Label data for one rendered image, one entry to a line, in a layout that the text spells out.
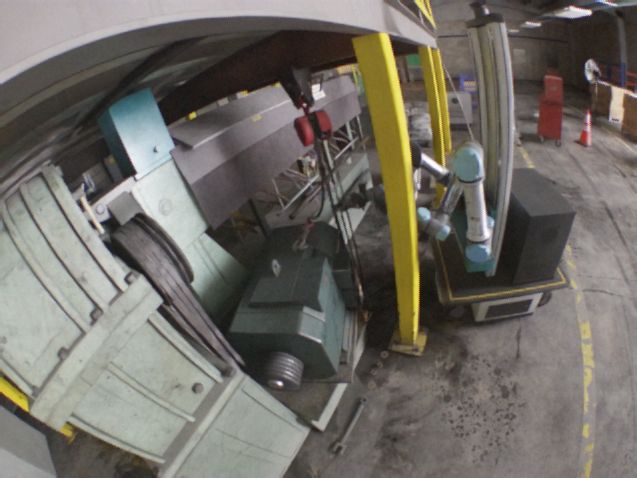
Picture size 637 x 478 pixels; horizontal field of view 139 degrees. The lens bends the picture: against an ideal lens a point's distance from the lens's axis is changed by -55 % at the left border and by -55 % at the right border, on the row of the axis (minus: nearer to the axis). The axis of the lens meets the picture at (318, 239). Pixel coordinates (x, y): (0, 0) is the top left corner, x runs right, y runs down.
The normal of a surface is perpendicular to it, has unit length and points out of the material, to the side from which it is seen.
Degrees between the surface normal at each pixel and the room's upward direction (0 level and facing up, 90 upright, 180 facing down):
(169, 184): 90
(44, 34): 90
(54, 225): 80
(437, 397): 0
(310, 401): 0
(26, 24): 90
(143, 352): 90
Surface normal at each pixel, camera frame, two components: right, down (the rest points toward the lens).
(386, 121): -0.45, 0.62
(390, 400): -0.26, -0.78
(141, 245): 0.50, -0.42
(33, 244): 0.80, -0.05
